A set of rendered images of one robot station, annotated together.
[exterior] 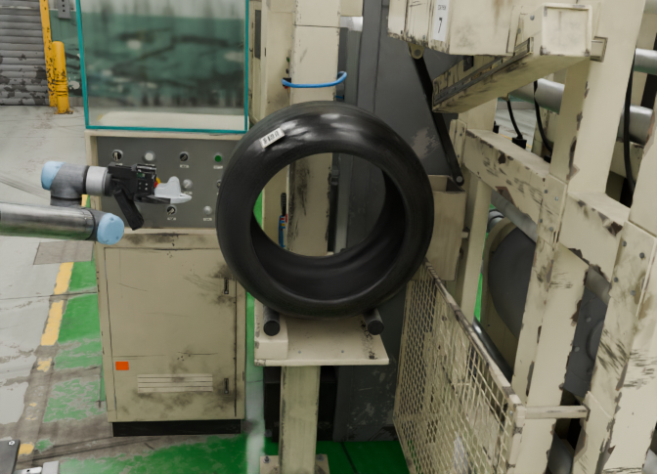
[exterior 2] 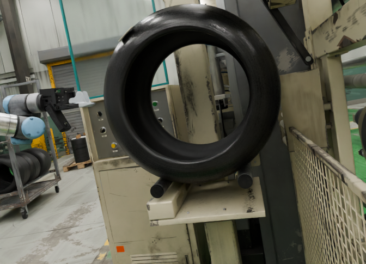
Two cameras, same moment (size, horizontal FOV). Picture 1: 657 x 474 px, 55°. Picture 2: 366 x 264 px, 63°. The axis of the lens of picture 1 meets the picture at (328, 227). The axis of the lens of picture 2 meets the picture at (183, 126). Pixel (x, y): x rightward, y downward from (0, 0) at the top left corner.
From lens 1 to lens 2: 0.88 m
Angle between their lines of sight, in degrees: 24
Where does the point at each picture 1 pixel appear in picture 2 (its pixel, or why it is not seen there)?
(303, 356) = (189, 215)
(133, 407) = not seen: outside the picture
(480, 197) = (332, 71)
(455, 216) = (312, 90)
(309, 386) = (230, 253)
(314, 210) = (202, 111)
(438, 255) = (307, 127)
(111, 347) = (112, 236)
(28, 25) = not seen: hidden behind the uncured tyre
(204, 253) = not seen: hidden behind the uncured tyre
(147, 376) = (135, 256)
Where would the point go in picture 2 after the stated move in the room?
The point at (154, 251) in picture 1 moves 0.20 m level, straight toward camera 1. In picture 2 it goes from (126, 169) to (117, 179)
